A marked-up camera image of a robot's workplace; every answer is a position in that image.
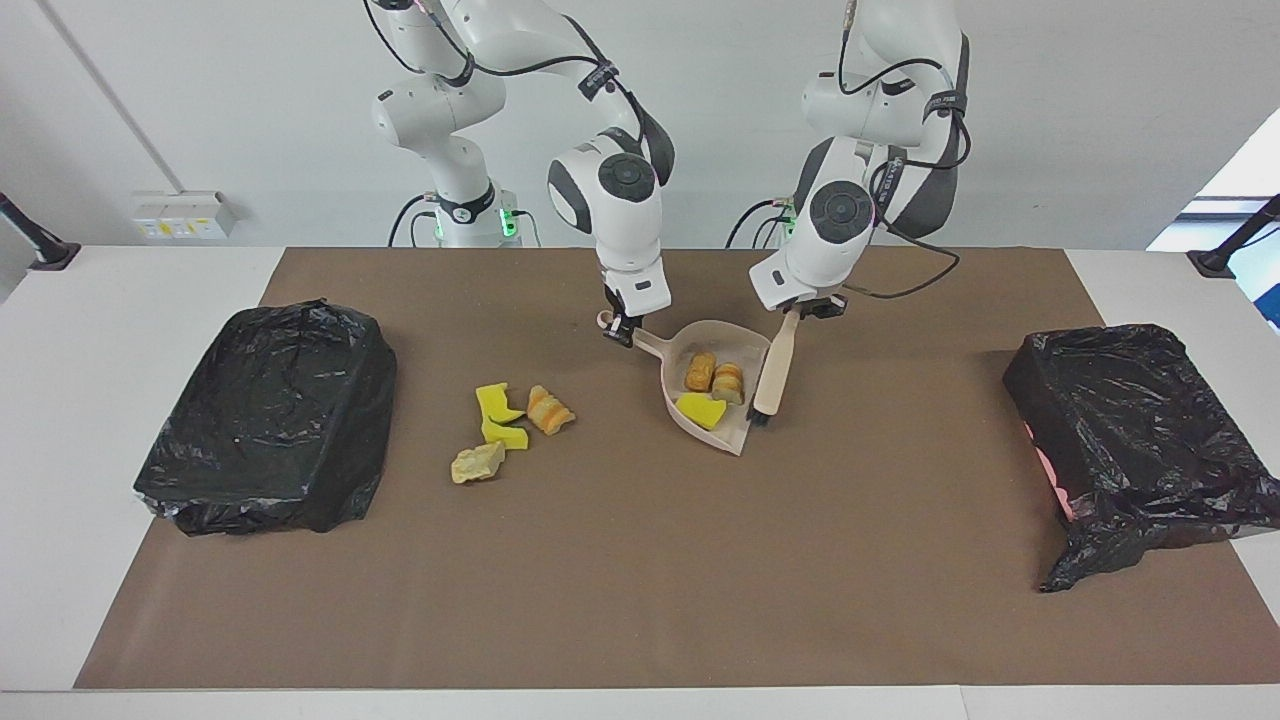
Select beige hand brush black bristles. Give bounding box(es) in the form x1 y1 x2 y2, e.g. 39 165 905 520
745 305 803 430

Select orange striped croissant piece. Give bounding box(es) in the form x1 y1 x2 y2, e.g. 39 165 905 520
527 385 577 437

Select yellow sponge wedge piece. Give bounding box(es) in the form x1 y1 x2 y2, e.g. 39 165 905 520
675 392 728 432

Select curved yellow sponge piece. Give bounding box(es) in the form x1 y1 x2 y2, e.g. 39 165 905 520
475 383 526 425

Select beige plastic dustpan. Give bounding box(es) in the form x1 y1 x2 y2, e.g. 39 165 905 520
596 309 774 458

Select pale paper piece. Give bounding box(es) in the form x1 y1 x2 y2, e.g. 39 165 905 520
450 441 507 485

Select black bag lined pink bin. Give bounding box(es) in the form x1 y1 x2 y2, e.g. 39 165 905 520
1003 322 1280 594

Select brown paper table mat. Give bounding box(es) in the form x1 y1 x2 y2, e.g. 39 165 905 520
73 247 1280 690

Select bright window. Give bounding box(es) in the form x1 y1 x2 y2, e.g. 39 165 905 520
1146 105 1280 331

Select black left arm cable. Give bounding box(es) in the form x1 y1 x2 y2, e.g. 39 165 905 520
838 0 973 301

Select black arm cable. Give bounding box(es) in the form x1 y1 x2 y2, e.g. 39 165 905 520
838 0 973 301
362 0 676 186

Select black base power cable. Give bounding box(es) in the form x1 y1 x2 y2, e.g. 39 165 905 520
727 155 823 248
388 193 441 248

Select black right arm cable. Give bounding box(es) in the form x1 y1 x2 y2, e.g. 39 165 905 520
362 0 676 186

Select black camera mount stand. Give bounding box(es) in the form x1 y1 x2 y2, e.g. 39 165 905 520
1187 195 1280 279
0 192 82 272

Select white wall socket box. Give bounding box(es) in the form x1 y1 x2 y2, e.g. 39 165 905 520
131 191 238 241

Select white wall cable conduit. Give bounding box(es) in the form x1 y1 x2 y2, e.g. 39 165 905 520
38 0 191 196

